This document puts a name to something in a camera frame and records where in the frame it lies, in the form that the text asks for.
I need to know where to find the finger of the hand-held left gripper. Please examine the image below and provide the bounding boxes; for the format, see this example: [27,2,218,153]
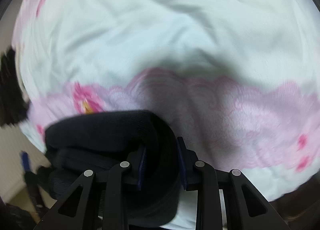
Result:
[20,150,54,218]

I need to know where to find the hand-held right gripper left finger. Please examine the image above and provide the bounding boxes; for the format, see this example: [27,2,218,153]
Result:
[34,146,148,230]

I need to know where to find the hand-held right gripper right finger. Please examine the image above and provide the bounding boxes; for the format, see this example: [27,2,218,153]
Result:
[176,136,290,230]

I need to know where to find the black pants with beige drawstring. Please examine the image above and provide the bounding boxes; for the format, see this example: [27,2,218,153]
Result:
[44,110,182,228]

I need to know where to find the dark brown folded cloth pile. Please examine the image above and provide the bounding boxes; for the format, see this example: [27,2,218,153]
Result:
[0,47,31,128]

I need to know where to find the pink and blue floral bedsheet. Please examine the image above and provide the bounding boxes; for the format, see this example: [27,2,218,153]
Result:
[12,0,320,204]

